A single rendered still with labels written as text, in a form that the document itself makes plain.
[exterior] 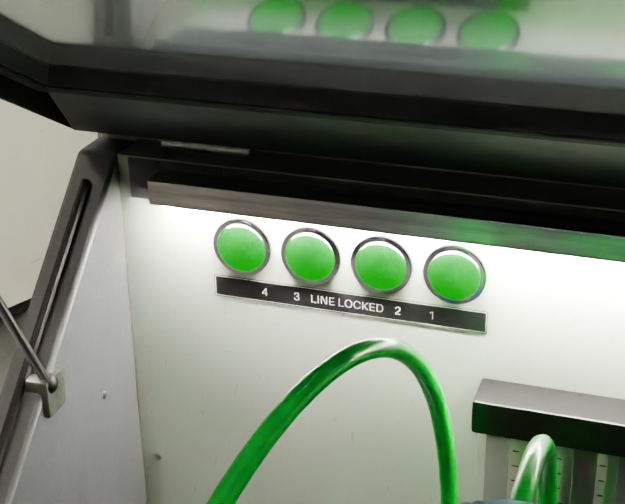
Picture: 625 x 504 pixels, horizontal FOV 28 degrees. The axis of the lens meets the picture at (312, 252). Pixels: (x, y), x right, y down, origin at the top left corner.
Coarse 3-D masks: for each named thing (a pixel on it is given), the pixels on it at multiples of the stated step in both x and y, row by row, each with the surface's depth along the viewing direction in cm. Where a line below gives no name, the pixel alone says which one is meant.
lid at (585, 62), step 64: (0, 0) 70; (64, 0) 67; (128, 0) 65; (192, 0) 63; (256, 0) 61; (320, 0) 60; (384, 0) 58; (448, 0) 56; (512, 0) 55; (576, 0) 53; (0, 64) 82; (64, 64) 86; (128, 64) 83; (192, 64) 80; (256, 64) 77; (320, 64) 74; (384, 64) 71; (448, 64) 69; (512, 64) 67; (576, 64) 65; (128, 128) 102; (192, 128) 96; (256, 128) 92; (320, 128) 87; (384, 128) 83; (448, 128) 80; (512, 128) 78; (576, 128) 77
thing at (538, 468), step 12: (528, 444) 78; (540, 444) 77; (552, 444) 80; (528, 456) 76; (540, 456) 76; (552, 456) 82; (528, 468) 74; (540, 468) 75; (552, 468) 85; (516, 480) 74; (528, 480) 73; (540, 480) 87; (552, 480) 86; (516, 492) 73; (528, 492) 73; (540, 492) 88; (552, 492) 87
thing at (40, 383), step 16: (0, 304) 90; (16, 336) 93; (32, 352) 95; (32, 368) 96; (32, 384) 98; (48, 384) 97; (64, 384) 100; (48, 400) 98; (64, 400) 100; (48, 416) 98
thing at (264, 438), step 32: (352, 352) 78; (384, 352) 81; (416, 352) 86; (320, 384) 75; (288, 416) 73; (448, 416) 92; (256, 448) 72; (448, 448) 94; (224, 480) 70; (448, 480) 96
